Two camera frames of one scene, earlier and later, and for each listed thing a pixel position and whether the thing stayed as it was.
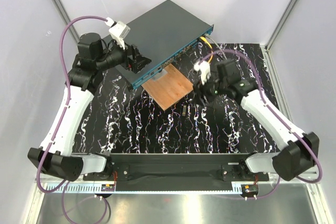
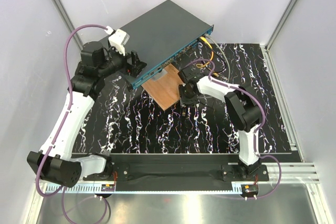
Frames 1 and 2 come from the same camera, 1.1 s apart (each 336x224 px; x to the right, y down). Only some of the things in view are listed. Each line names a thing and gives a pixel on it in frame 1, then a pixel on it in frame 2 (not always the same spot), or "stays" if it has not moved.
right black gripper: (200, 91) → (191, 102)
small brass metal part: (184, 110) stays
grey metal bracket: (158, 75) stays
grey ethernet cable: (216, 44) stays
